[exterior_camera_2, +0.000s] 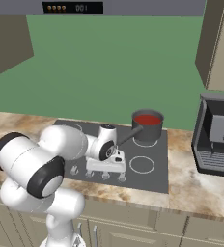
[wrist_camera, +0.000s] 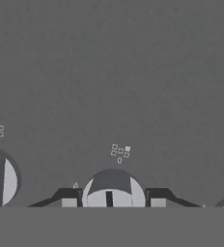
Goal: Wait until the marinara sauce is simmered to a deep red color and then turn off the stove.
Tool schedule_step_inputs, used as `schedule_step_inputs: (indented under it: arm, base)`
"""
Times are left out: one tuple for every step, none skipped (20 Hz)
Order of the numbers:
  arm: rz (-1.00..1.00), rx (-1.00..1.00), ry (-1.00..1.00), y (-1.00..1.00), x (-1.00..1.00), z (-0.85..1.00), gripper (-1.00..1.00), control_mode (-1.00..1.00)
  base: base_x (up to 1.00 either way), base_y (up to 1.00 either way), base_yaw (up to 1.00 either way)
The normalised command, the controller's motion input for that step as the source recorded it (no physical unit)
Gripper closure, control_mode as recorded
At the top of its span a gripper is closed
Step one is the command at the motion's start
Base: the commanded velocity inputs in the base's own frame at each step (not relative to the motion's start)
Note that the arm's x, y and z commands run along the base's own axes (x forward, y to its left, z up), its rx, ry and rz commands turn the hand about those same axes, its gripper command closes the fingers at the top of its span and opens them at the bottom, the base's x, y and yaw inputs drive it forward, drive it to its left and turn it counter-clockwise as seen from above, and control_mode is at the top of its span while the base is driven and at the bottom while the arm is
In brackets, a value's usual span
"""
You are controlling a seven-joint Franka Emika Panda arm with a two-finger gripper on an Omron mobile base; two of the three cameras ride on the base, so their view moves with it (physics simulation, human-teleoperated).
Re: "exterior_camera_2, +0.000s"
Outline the beige wall cupboard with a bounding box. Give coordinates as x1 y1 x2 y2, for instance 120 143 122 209
0 14 35 77
194 0 224 93

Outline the silver cupboard handle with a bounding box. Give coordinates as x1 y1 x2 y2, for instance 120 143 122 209
92 225 98 247
76 221 83 241

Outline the dark grey hob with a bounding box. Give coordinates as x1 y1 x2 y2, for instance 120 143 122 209
51 119 170 195

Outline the black coffee machine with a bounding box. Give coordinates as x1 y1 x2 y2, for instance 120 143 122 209
190 93 224 178

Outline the grey range hood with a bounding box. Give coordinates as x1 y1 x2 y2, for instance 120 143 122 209
0 0 207 17

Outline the dark grey saucepan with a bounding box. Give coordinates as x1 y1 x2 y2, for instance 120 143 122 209
116 108 166 147

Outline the beige cupboard door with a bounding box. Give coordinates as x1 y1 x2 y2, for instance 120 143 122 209
88 218 184 247
20 210 90 247
0 200 30 247

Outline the red marinara sauce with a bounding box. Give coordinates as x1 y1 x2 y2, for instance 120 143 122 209
133 113 162 126

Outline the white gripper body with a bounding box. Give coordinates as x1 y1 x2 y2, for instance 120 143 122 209
85 157 127 174

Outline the beige drawer front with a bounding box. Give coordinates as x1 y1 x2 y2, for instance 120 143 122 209
184 215 224 243
83 200 157 231

